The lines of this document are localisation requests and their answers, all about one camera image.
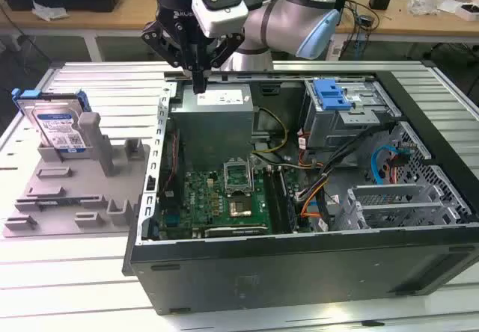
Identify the black cable bundle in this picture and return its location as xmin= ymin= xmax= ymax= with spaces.
xmin=295 ymin=120 xmax=398 ymax=233

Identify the red orange power wire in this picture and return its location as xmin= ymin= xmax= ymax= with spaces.
xmin=387 ymin=147 xmax=415 ymax=184

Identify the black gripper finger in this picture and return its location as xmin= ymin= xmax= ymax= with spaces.
xmin=200 ymin=32 xmax=245 ymax=94
xmin=141 ymin=20 xmax=201 ymax=94

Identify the white box with black inside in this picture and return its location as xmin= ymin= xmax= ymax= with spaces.
xmin=456 ymin=2 xmax=479 ymax=22

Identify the RAM stick with blue label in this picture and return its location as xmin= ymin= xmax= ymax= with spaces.
xmin=36 ymin=197 xmax=82 ymax=209

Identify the wooden desk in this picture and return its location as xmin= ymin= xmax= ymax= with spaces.
xmin=0 ymin=0 xmax=479 ymax=45

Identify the yellow black wire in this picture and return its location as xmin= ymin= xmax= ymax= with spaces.
xmin=250 ymin=106 xmax=290 ymax=156

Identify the silver power supply unit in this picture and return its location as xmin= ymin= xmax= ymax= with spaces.
xmin=170 ymin=84 xmax=256 ymax=170

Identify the orange wire bundle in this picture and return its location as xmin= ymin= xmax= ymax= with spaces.
xmin=297 ymin=178 xmax=332 ymax=221

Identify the crumpled clear plastic bag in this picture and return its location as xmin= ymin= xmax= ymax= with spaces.
xmin=407 ymin=0 xmax=445 ymax=15

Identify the metal socket cover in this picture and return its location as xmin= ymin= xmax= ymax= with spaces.
xmin=222 ymin=158 xmax=256 ymax=197

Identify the black open PC case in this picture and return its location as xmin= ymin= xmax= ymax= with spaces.
xmin=122 ymin=69 xmax=479 ymax=316

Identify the thin wire locking lever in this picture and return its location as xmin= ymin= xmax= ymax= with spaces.
xmin=249 ymin=158 xmax=258 ymax=195

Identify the silver disk bay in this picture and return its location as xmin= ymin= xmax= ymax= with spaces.
xmin=334 ymin=182 xmax=462 ymax=233

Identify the green motherboard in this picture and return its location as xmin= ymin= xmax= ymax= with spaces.
xmin=159 ymin=167 xmax=314 ymax=240

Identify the blue plastic drive carrier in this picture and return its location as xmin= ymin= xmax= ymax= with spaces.
xmin=313 ymin=79 xmax=353 ymax=111

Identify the crumpled white plastic wrap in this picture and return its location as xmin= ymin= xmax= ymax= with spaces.
xmin=31 ymin=0 xmax=70 ymax=22

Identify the silver drive cage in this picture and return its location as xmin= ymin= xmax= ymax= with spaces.
xmin=301 ymin=79 xmax=404 ymax=163

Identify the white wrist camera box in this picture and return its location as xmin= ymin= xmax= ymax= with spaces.
xmin=192 ymin=0 xmax=250 ymax=38

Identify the black RAM slot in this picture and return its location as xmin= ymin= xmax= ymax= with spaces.
xmin=263 ymin=166 xmax=288 ymax=235
xmin=275 ymin=166 xmax=300 ymax=233

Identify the blue data wire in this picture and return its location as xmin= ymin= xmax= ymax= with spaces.
xmin=372 ymin=144 xmax=397 ymax=186

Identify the CPU socket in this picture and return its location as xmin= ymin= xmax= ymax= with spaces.
xmin=227 ymin=194 xmax=254 ymax=220

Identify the hard disk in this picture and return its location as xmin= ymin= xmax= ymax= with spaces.
xmin=12 ymin=87 xmax=91 ymax=157

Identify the black graphics card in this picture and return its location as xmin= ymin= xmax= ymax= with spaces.
xmin=192 ymin=224 xmax=269 ymax=240

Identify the grey parts rack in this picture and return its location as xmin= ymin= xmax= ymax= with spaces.
xmin=2 ymin=113 xmax=150 ymax=239

